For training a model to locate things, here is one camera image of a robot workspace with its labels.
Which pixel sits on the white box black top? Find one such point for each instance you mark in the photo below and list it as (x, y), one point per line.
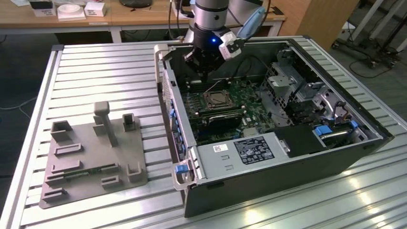
(43, 11)

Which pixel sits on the silver chipset heatsink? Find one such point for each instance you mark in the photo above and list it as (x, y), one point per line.
(251, 131)

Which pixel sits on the blue disk carrier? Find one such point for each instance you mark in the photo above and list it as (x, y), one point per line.
(322, 131)

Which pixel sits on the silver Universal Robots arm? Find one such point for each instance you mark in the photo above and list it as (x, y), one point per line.
(210, 16)

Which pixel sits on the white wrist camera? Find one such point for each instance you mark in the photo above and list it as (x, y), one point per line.
(230, 46)

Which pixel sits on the RAM slot bank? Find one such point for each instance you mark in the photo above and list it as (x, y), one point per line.
(219, 111)
(194, 86)

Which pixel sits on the black round object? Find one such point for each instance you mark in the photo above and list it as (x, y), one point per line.
(135, 3)

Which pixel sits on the black plastic shroud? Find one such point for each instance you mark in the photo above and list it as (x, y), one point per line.
(299, 140)

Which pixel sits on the green motherboard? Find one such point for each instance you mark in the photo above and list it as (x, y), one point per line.
(254, 114)

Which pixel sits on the wooden cabinet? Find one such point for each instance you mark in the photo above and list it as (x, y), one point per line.
(325, 21)

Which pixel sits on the CPU socket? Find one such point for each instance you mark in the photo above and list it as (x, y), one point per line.
(219, 107)

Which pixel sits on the grey parts rack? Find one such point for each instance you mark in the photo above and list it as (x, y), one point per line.
(95, 152)

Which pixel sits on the grey metal drive cage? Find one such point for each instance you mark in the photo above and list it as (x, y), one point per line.
(279, 83)

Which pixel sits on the black open PC case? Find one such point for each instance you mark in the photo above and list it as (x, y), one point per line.
(270, 188)

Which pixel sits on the white printed box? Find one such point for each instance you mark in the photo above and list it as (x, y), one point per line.
(95, 10)

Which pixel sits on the green RAM stick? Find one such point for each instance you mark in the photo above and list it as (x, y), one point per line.
(93, 170)

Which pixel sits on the white round holder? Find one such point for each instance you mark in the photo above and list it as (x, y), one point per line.
(71, 13)

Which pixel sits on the wooden desk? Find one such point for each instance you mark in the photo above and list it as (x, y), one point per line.
(134, 14)

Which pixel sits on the blue case latch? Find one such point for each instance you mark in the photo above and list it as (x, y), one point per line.
(181, 169)

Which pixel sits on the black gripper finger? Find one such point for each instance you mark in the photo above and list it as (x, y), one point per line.
(214, 60)
(195, 60)

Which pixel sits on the metal wheeled stand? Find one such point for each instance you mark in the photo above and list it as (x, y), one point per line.
(342, 44)

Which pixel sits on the small blue clip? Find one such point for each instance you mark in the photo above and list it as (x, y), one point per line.
(354, 124)

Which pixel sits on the silver CPU plate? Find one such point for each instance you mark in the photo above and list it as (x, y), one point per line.
(221, 97)

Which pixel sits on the black graphics card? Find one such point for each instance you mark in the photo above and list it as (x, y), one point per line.
(222, 122)

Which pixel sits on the grey power supply unit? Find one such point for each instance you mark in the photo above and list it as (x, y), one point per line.
(219, 164)

